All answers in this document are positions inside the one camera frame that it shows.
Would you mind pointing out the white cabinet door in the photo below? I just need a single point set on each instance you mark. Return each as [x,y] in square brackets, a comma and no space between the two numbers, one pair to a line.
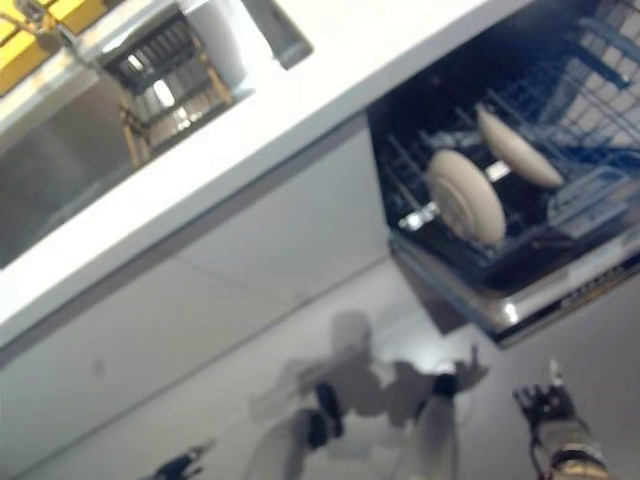
[300,220]
[100,360]

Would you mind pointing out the black dish drying rack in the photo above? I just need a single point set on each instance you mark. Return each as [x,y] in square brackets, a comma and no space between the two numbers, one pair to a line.
[165,90]

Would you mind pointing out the silver robot right leg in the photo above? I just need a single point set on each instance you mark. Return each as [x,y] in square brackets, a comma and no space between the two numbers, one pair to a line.
[437,440]

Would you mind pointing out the stainless steel kitchen sink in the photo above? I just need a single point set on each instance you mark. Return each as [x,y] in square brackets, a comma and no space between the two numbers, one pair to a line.
[60,180]

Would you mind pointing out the black robot foot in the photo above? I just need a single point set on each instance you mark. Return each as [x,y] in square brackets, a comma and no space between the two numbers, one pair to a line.
[330,407]
[445,385]

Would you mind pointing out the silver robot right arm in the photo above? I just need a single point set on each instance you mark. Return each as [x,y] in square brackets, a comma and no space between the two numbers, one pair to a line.
[582,467]

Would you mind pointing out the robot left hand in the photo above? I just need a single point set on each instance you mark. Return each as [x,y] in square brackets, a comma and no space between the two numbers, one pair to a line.
[182,467]

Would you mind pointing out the black robot left foot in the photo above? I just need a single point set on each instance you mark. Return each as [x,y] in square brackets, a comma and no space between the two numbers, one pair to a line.
[330,407]

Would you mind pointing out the open dishwasher door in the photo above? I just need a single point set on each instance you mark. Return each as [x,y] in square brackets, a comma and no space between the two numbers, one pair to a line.
[525,305]

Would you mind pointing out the black robot right foot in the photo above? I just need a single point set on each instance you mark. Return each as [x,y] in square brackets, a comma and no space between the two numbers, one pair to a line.
[445,385]

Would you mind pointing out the cream ceramic plate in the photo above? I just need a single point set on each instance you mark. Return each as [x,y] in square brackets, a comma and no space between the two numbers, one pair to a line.
[465,200]
[520,147]

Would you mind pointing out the chrome gooseneck kitchen faucet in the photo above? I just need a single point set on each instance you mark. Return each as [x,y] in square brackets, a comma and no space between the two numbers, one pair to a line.
[45,22]

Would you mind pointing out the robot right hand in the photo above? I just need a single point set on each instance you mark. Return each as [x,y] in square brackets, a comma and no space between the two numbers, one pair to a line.
[560,420]

